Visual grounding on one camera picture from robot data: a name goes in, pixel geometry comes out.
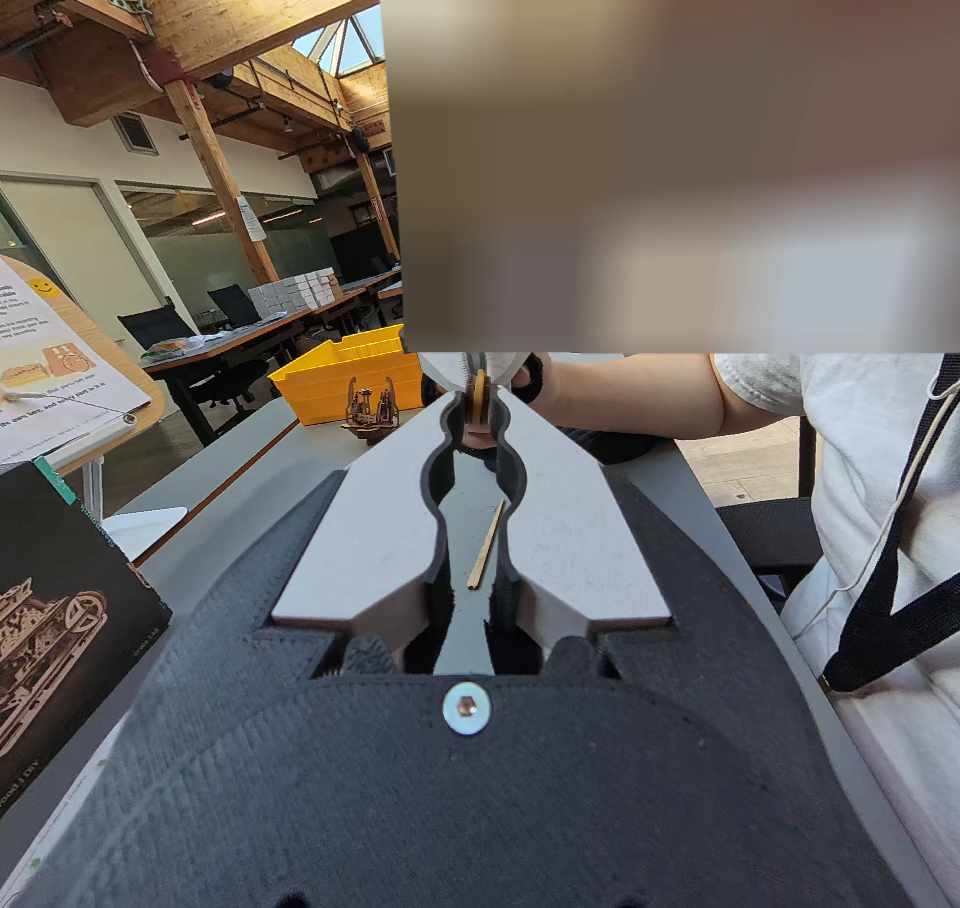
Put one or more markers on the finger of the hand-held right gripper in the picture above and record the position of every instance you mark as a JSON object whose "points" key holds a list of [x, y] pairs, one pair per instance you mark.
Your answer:
{"points": [[505, 368], [442, 372]]}

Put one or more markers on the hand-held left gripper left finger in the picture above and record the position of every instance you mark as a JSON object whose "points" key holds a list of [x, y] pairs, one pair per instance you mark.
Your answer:
{"points": [[375, 533]]}

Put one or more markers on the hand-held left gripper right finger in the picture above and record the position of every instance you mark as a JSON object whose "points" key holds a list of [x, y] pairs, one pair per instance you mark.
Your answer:
{"points": [[577, 540]]}

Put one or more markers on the round wooden wheel part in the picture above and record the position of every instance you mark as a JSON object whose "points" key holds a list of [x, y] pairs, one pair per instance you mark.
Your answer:
{"points": [[477, 398]]}

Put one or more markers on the thin wooden stick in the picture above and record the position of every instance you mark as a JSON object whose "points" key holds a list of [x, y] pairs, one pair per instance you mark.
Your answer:
{"points": [[486, 545]]}

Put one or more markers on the person's right forearm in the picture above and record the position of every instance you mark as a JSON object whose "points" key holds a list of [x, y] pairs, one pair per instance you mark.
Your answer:
{"points": [[637, 395]]}

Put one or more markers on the small assembled wooden model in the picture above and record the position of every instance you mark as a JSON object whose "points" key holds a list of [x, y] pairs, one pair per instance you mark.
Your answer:
{"points": [[370, 413]]}

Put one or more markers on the black model kit box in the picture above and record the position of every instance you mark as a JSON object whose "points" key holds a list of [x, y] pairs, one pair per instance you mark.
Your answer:
{"points": [[60, 623]]}

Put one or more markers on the yellow plastic bin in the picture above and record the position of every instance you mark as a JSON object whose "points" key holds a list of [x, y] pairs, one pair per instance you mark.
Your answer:
{"points": [[352, 379]]}

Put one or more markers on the stack of white boxes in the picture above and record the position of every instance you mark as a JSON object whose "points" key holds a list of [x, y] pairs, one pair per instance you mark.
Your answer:
{"points": [[294, 293]]}

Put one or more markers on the black office chair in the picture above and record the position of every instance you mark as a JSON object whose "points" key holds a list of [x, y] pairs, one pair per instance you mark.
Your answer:
{"points": [[769, 540], [195, 368], [234, 306]]}

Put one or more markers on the long wooden desk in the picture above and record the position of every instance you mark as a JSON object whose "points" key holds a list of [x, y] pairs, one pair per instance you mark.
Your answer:
{"points": [[255, 334]]}

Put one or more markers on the wooden sheet holder board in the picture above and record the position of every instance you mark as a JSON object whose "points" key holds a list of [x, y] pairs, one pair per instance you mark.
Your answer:
{"points": [[142, 390]]}

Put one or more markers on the green and orange packet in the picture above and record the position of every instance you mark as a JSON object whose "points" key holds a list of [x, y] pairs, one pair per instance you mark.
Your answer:
{"points": [[169, 348]]}

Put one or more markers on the printed instruction sheet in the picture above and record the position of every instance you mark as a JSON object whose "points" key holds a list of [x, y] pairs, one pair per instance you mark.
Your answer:
{"points": [[52, 368]]}

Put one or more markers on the paper notice on post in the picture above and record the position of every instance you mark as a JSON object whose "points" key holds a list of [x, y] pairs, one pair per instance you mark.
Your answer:
{"points": [[251, 217]]}

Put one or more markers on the wooden support post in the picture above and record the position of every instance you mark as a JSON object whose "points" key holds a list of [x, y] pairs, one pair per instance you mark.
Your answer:
{"points": [[219, 172]]}

